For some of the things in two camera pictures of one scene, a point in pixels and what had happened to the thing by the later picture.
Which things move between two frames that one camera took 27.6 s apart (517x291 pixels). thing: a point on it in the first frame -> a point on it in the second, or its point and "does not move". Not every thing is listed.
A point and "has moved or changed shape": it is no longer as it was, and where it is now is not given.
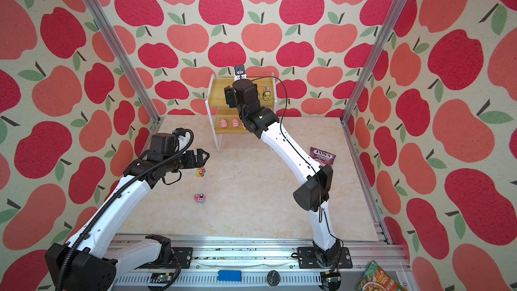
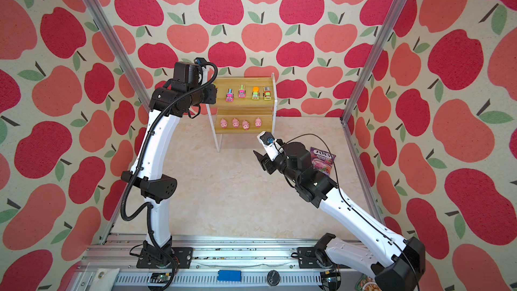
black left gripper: x=200 y=162 -> x=212 y=90
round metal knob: x=273 y=277 does not move
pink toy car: x=200 y=199 has moved or changed shape
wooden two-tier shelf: x=227 y=120 does not move
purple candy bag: x=322 y=157 does not move
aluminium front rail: x=258 y=263 does not move
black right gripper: x=229 y=94 -> x=265 y=162
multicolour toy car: x=267 y=93 does not move
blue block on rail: x=229 y=275 does not move
